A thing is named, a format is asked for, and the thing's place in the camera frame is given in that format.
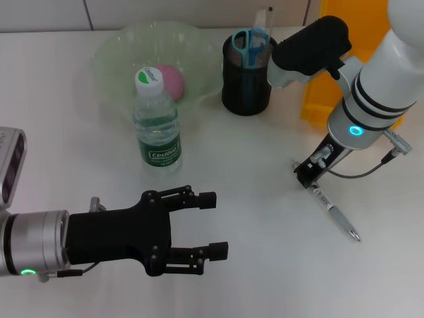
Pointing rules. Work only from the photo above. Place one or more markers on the pink peach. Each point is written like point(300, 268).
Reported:
point(175, 83)

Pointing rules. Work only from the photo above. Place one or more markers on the black mesh pen holder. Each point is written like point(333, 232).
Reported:
point(245, 89)

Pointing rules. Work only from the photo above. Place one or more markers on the yellow plastic bin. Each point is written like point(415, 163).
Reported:
point(314, 102)

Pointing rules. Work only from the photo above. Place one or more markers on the green glass fruit plate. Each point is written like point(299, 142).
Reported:
point(116, 66)

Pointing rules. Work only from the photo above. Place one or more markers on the clear grey ballpoint pen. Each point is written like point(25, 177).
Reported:
point(334, 210)

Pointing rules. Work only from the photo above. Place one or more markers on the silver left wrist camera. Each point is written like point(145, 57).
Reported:
point(11, 165)

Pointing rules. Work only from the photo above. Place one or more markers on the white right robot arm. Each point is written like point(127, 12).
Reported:
point(374, 92)

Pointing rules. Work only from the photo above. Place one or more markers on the blue teal scissors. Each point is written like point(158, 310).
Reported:
point(251, 46)

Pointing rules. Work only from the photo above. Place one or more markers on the clear water bottle green label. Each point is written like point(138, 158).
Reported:
point(159, 132)

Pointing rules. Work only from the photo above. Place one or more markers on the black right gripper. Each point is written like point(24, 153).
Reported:
point(326, 159)

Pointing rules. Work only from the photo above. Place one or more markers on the transparent plastic ruler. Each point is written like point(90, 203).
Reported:
point(265, 23)

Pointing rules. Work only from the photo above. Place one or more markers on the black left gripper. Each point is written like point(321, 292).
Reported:
point(116, 232)

